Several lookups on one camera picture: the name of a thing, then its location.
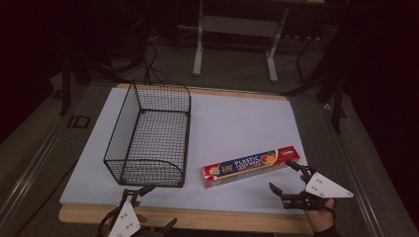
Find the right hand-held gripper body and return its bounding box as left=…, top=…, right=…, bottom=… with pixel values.
left=280, top=165, right=355, bottom=211

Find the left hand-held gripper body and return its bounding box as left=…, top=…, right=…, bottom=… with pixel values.
left=98, top=188, right=163, bottom=237

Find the red blue plastic wrap box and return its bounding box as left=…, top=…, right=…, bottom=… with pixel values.
left=201, top=145, right=301, bottom=190

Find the black wire mesh basket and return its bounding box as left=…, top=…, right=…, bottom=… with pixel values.
left=103, top=80, right=192, bottom=189

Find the person's left hand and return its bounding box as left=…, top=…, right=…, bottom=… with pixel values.
left=131, top=200, right=150, bottom=225

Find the person's right hand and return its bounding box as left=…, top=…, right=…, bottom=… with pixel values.
left=303, top=197, right=338, bottom=236

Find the white table sheet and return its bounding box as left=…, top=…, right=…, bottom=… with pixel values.
left=58, top=86, right=309, bottom=215

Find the black metal stand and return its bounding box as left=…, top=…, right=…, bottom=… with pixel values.
left=281, top=39, right=349, bottom=135

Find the white metal desk frame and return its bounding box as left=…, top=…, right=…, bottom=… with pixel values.
left=192, top=0, right=291, bottom=84

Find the black cable bundle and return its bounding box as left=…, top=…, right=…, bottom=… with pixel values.
left=108, top=19, right=170, bottom=87

